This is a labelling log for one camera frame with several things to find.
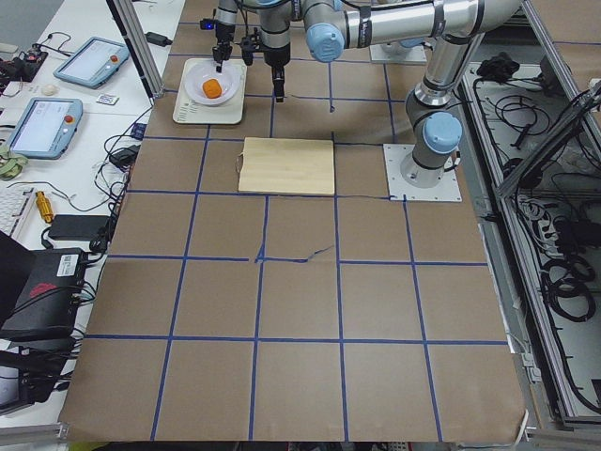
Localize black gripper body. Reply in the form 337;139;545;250
260;30;290;67
212;22;234;64

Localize orange fruit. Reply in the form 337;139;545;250
202;78;223;100

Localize white round plate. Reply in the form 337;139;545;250
184;60;241;106

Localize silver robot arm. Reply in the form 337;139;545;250
236;0;520;117
212;0;238;73

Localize cream bear tray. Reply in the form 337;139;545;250
173;58;247;125

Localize black power adapter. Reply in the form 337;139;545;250
145;32;173;47

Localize bamboo cutting board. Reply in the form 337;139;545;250
238;137;335;195

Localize small white card box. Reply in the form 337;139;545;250
97;94;119;105

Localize upper blue teach pendant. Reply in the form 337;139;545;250
54;37;130;89

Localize blue teach pendant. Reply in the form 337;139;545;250
54;37;130;89
8;97;84;160

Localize lower blue teach pendant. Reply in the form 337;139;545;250
8;97;84;160

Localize black power brick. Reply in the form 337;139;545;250
48;214;109;241

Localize gold cylindrical connector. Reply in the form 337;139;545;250
36;191;54;224

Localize green tape dispenser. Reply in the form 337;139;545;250
0;144;28;180

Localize white keyboard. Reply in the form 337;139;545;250
1;187;35;238

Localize right side equipment rack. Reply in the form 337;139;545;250
460;1;600;433

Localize black red computer box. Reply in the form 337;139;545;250
1;246;86;342

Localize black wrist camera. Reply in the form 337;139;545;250
199;18;215;31

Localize aluminium frame post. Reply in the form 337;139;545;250
106;0;164;100

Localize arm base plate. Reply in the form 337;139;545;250
383;144;462;202
370;42;427;66

